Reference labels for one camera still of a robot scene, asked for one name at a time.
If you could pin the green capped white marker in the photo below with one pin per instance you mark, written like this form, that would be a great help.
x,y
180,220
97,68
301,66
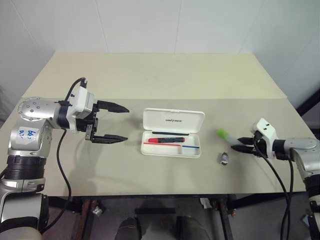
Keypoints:
x,y
222,132

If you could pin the black metal stand frame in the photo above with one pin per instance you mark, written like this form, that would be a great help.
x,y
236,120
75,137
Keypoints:
x,y
308,101

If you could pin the dark rounded shape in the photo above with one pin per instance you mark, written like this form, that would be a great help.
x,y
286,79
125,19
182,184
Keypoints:
x,y
128,228

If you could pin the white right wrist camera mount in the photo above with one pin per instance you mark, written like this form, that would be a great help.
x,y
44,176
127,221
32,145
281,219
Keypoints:
x,y
266,128

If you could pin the white handwritten label sticker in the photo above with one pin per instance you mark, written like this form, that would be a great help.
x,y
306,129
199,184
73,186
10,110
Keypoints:
x,y
26,138

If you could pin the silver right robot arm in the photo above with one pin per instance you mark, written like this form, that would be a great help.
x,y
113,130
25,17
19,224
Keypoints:
x,y
300,145

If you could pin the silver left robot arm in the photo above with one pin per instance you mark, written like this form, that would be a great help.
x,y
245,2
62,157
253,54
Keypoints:
x,y
35,110

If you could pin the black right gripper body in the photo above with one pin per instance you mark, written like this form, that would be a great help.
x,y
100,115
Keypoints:
x,y
260,145

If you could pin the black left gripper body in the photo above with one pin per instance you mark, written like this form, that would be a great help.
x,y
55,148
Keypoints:
x,y
88,123

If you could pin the white plastic pencil case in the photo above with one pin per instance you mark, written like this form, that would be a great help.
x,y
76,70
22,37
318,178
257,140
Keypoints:
x,y
175,120

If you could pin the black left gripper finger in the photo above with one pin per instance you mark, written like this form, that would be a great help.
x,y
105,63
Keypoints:
x,y
112,107
110,139

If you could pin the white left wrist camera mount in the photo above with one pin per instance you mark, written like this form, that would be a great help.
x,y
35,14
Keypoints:
x,y
81,100

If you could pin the crumpled white paper scrap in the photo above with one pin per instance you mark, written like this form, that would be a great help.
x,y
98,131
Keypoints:
x,y
205,203

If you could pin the black metal table frame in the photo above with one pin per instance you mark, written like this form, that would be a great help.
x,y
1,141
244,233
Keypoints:
x,y
250,200

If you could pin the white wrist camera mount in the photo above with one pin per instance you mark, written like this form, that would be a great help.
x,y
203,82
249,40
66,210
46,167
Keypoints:
x,y
81,100
266,128

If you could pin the red marker with black body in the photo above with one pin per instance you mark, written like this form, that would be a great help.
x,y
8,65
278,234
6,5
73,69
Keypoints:
x,y
156,140

